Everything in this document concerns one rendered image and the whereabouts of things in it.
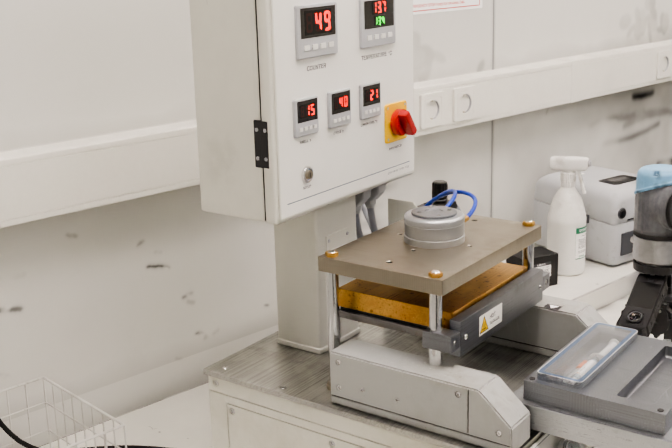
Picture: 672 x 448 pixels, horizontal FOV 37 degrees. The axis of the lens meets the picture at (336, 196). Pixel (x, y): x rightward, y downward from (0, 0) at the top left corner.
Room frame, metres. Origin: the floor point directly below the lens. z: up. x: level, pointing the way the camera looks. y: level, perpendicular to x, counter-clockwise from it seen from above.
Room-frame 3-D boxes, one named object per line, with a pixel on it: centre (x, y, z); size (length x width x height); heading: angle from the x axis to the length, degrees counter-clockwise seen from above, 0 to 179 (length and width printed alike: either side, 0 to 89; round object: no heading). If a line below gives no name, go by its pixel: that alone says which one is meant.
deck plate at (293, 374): (1.28, -0.10, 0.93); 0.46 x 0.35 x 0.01; 54
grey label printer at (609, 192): (2.18, -0.60, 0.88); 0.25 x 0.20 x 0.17; 37
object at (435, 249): (1.29, -0.11, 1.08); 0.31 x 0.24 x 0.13; 144
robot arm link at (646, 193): (1.53, -0.51, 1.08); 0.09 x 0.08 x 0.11; 30
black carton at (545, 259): (1.95, -0.40, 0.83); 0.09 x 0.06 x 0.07; 117
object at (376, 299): (1.26, -0.13, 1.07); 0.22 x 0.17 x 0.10; 144
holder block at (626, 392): (1.10, -0.34, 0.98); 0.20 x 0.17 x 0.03; 144
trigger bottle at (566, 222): (2.03, -0.49, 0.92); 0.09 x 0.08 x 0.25; 69
